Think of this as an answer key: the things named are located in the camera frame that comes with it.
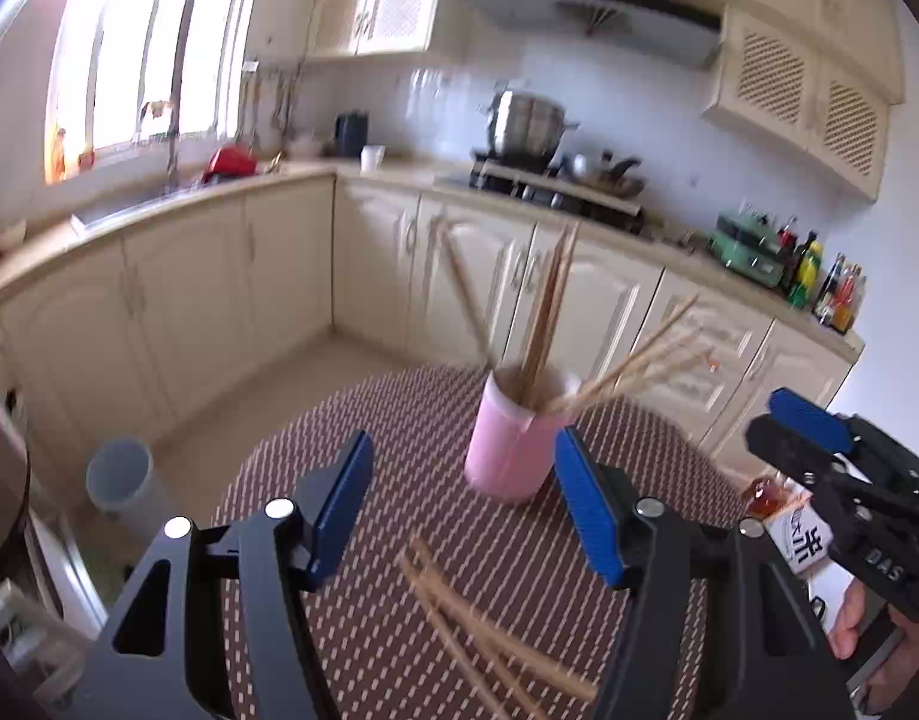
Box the hanging metal ladle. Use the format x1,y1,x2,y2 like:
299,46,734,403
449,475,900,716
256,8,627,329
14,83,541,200
242,64,262,147

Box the large cream lattice-door cabinet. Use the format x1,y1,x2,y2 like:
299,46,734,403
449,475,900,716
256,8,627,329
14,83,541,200
701,4,891,200

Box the hanging kitchen spatulas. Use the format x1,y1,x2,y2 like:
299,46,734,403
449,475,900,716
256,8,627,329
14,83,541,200
275,67,303,140

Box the black range hood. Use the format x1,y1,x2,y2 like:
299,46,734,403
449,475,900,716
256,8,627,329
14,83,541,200
448,0,723,68

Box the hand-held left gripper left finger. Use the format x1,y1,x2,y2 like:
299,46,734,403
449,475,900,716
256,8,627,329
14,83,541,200
65,430,376,720

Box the orange cooking oil bottle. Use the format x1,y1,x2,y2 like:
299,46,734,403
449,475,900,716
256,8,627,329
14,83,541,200
833,264,867,335

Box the brown polka-dot tablecloth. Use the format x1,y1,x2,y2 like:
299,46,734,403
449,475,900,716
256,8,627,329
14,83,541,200
208,364,753,720

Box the amber liquid bottle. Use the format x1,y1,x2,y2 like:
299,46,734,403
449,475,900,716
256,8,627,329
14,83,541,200
740,469,794,518

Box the black electric kettle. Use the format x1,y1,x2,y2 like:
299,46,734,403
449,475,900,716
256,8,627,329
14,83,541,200
334,111,371,158

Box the steel wok with lid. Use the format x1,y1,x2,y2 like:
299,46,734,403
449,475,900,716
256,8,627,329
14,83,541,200
579,154,648,197

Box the black gas stove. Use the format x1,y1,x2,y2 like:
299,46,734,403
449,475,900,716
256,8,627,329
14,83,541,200
437,165,648,233

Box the pink cup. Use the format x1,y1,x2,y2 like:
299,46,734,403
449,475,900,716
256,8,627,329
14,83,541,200
464,366,581,505

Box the red colander bowl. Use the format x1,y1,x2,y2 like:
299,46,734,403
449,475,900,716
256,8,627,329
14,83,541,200
200,146,258,185

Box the steel kitchen sink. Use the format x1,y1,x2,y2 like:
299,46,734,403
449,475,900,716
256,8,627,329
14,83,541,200
70,191,183,230

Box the small cream lattice-door cabinet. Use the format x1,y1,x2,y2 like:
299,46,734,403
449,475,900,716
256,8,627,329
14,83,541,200
305,0,446,61

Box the bunch of wooden chopsticks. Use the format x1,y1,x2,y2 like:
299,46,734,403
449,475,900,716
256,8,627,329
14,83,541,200
437,221,719,415

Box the chrome sink faucet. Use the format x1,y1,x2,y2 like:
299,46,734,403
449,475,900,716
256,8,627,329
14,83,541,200
139,99,183,192

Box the cream base kitchen cabinets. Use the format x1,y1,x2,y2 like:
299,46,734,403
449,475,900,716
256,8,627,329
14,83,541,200
0,165,866,481

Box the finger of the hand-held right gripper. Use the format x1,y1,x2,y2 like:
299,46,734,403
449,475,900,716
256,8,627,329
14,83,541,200
768,388,881,458
746,416,866,515

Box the stainless steel steamer pot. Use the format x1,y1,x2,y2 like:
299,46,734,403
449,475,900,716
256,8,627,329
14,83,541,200
483,88,581,162

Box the barred kitchen window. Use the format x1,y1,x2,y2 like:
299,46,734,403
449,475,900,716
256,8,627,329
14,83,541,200
43,0,269,185

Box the grey trash bin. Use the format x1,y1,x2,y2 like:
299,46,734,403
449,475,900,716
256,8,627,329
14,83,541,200
86,437,157,518

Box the green and yellow bottle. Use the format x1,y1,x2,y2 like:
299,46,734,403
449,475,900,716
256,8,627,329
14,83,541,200
788,231,824,308

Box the person's right hand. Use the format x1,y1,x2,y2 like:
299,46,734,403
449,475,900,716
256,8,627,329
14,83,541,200
830,581,894,662

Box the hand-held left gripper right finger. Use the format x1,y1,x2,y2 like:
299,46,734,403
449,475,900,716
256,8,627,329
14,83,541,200
553,426,858,720

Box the dark soy sauce bottle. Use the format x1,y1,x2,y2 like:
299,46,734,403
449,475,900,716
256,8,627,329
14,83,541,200
813,253,846,323

